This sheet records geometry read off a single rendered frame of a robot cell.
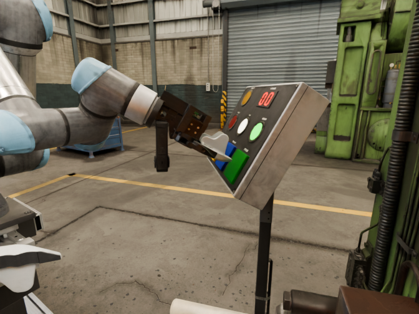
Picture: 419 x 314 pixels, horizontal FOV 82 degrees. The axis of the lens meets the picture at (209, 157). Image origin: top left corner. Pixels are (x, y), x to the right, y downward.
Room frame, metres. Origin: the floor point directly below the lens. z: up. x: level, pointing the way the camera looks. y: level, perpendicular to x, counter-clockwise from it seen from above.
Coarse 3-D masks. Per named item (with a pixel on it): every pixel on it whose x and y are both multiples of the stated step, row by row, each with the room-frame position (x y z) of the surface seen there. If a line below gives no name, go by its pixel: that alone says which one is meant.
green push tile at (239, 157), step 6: (240, 150) 0.58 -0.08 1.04; (234, 156) 0.58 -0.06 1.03; (240, 156) 0.55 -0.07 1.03; (246, 156) 0.53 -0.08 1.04; (234, 162) 0.56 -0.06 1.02; (240, 162) 0.54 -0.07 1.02; (246, 162) 0.53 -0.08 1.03; (228, 168) 0.58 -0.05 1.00; (234, 168) 0.54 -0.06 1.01; (240, 168) 0.52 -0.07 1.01; (228, 174) 0.56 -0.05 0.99; (234, 174) 0.53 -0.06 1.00; (228, 180) 0.54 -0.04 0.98; (234, 180) 0.52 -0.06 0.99
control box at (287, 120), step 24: (264, 96) 0.64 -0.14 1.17; (288, 96) 0.53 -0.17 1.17; (312, 96) 0.52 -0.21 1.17; (240, 120) 0.72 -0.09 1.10; (264, 120) 0.57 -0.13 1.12; (288, 120) 0.51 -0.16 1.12; (312, 120) 0.52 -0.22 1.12; (240, 144) 0.62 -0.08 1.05; (264, 144) 0.50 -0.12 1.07; (288, 144) 0.51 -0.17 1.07; (216, 168) 0.67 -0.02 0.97; (264, 168) 0.50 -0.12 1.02; (240, 192) 0.49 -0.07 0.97; (264, 192) 0.50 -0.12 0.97
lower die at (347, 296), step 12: (348, 288) 0.21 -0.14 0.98; (360, 288) 0.21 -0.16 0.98; (348, 300) 0.20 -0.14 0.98; (360, 300) 0.20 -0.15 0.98; (372, 300) 0.20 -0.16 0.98; (384, 300) 0.20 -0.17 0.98; (396, 300) 0.20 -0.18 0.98; (408, 300) 0.20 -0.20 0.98; (336, 312) 0.21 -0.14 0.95; (348, 312) 0.18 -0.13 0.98; (360, 312) 0.18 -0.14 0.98; (372, 312) 0.18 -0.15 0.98; (384, 312) 0.18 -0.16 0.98; (396, 312) 0.18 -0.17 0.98; (408, 312) 0.18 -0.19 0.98
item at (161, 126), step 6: (156, 120) 0.51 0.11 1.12; (156, 126) 0.50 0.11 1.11; (162, 126) 0.50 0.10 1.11; (156, 132) 0.50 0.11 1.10; (162, 132) 0.50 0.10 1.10; (156, 138) 0.50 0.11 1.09; (162, 138) 0.50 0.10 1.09; (156, 144) 0.50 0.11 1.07; (162, 144) 0.50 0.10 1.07; (156, 150) 0.50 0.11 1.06; (162, 150) 0.50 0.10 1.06; (156, 156) 0.50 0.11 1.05; (162, 156) 0.50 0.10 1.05; (168, 156) 0.52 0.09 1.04; (156, 162) 0.51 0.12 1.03; (162, 162) 0.50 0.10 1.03; (168, 162) 0.51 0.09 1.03; (156, 168) 0.51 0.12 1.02; (162, 168) 0.50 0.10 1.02
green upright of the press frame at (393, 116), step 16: (400, 64) 0.47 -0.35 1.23; (400, 80) 0.46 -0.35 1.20; (416, 96) 0.40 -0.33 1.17; (416, 112) 0.39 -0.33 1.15; (416, 128) 0.38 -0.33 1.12; (416, 144) 0.37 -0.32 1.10; (384, 160) 0.46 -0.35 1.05; (384, 176) 0.45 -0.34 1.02; (400, 192) 0.39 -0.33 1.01; (416, 192) 0.35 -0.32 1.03; (400, 208) 0.38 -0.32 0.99; (400, 224) 0.37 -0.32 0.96; (416, 240) 0.32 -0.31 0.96; (368, 272) 0.44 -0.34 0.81; (416, 288) 0.30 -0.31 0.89
